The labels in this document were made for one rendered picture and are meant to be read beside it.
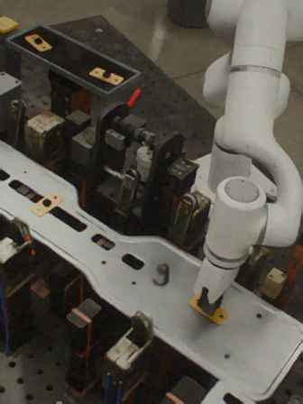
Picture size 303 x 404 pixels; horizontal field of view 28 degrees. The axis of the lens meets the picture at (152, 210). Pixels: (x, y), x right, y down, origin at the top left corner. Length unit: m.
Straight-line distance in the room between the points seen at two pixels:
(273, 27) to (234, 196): 0.30
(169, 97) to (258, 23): 1.33
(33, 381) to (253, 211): 0.75
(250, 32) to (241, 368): 0.63
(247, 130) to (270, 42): 0.16
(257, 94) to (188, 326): 0.49
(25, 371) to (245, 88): 0.87
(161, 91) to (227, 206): 1.44
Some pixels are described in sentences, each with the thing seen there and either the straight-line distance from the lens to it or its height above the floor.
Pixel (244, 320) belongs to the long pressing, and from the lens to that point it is 1.31.
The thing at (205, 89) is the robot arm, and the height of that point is 1.16.
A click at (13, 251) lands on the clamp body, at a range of 1.32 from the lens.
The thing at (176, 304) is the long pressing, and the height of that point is 1.00.
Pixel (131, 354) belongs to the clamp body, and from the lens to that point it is 1.16.
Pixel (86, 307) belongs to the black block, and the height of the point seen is 0.99.
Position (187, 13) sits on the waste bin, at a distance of 4.39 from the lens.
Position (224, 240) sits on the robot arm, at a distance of 1.08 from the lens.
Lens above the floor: 2.03
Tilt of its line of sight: 44 degrees down
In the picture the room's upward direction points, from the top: 8 degrees clockwise
